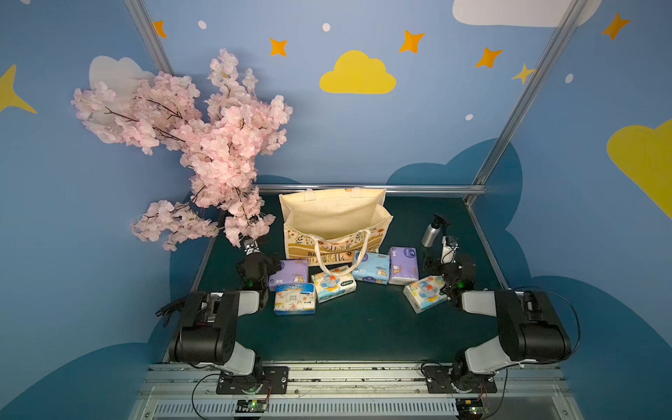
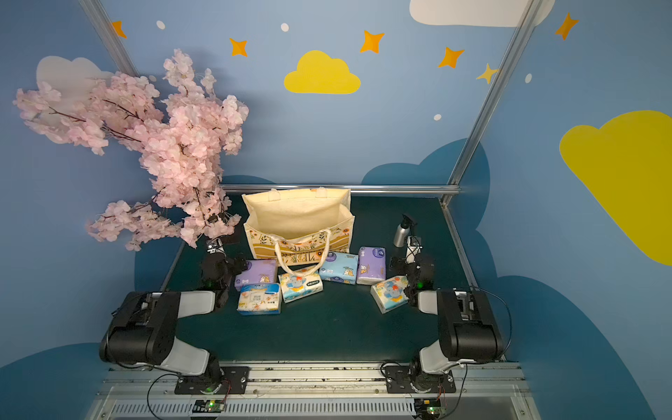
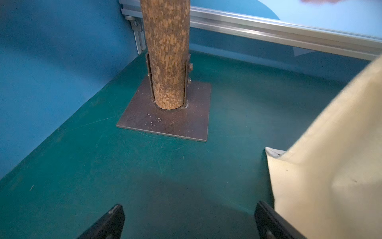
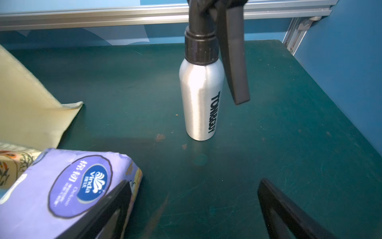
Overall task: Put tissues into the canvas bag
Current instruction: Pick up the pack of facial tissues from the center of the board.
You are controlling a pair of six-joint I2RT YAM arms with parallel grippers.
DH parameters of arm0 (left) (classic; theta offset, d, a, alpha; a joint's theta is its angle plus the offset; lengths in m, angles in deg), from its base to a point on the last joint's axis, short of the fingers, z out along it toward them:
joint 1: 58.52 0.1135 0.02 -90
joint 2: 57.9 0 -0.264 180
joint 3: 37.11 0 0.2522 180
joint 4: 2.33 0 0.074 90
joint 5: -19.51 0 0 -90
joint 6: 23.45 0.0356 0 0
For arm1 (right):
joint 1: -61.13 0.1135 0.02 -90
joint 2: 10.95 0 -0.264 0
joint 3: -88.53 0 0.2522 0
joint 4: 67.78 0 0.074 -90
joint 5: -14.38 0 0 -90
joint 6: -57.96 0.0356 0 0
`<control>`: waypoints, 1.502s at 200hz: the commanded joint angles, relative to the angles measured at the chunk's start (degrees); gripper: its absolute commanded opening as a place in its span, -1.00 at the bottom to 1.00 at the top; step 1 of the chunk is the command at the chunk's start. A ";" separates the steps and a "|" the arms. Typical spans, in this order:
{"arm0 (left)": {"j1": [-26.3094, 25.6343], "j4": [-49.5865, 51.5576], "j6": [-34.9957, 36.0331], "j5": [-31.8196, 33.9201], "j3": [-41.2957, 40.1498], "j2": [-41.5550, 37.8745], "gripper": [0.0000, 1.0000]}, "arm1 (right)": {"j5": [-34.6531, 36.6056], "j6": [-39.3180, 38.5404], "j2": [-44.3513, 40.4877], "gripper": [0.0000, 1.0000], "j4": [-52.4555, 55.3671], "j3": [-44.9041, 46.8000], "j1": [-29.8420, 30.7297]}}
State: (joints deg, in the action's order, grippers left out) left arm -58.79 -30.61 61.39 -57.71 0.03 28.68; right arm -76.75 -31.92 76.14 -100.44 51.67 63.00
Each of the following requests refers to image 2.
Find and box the white colourful tissue pack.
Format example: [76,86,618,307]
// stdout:
[370,276,409,314]

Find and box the purple tissue pack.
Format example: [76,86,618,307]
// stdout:
[234,259,278,292]
[356,247,387,285]

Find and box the white green elephant tissue pack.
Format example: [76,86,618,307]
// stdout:
[279,273,324,304]

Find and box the light blue tissue pack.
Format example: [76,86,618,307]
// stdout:
[318,251,359,285]

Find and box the cream canvas tote bag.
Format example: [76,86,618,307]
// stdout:
[243,187,355,274]

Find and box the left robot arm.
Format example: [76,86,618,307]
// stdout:
[99,248,248,395]

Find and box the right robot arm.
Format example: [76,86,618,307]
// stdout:
[390,255,511,393]

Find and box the silver spray bottle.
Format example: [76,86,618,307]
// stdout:
[393,213,416,249]

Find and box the blue orange tissue pack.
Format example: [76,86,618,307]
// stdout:
[237,283,283,315]

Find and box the left green circuit board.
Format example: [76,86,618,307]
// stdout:
[192,399,226,415]

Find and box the green circuit board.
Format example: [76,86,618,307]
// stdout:
[192,399,226,415]
[413,399,443,420]

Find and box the right green circuit board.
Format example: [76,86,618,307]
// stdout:
[413,399,443,420]

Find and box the pink cherry blossom tree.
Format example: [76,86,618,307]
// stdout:
[13,49,250,251]

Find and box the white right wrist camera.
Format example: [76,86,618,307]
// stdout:
[405,236,423,264]

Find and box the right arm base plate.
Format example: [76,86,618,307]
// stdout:
[380,364,457,395]

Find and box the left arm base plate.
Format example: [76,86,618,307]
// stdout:
[174,366,250,396]

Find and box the aluminium mounting rail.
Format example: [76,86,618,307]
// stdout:
[86,360,541,419]

